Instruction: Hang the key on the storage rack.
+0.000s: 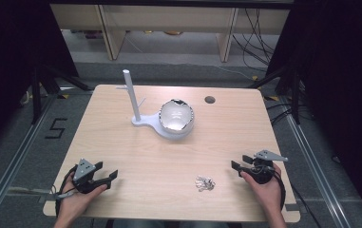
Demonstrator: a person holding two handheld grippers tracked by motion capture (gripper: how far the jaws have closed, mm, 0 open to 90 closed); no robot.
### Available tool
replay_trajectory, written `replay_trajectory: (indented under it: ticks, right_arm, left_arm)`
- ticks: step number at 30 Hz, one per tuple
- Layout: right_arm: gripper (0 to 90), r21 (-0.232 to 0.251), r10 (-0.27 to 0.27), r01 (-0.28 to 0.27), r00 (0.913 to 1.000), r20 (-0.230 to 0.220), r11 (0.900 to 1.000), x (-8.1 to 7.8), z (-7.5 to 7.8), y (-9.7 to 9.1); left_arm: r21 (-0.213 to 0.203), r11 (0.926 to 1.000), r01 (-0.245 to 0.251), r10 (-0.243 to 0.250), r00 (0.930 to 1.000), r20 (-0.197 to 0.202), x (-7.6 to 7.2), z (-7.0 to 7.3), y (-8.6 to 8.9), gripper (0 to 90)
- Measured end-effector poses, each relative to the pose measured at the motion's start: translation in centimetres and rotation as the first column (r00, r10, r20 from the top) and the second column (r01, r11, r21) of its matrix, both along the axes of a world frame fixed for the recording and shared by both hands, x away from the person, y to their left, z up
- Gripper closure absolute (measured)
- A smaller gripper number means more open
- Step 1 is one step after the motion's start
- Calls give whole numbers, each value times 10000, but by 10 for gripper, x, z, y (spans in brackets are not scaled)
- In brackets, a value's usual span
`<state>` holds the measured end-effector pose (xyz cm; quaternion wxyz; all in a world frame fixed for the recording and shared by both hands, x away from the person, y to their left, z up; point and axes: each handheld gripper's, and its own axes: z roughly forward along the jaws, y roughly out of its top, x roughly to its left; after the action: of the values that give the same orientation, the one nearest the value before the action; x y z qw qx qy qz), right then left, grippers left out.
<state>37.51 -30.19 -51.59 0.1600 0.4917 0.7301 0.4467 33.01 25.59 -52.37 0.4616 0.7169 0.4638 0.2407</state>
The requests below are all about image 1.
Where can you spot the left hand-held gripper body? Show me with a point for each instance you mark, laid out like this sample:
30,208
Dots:
84,177

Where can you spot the person's right hand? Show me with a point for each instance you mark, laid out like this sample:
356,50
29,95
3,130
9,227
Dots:
266,190

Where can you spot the person's left hand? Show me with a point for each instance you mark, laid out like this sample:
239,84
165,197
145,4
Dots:
79,200

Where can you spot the black metal stand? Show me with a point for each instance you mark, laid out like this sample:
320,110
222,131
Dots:
284,88
47,85

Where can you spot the beige wooden cabinet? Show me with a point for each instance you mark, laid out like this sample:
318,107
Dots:
169,25

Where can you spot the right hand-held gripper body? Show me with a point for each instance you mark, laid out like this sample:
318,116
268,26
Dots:
263,167

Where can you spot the aluminium floor rail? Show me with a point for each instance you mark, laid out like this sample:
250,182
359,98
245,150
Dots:
318,167
14,158

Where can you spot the white jewelry stand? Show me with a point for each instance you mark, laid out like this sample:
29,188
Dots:
147,114

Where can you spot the silver-rimmed white dish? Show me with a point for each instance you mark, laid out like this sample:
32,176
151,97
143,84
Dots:
176,115

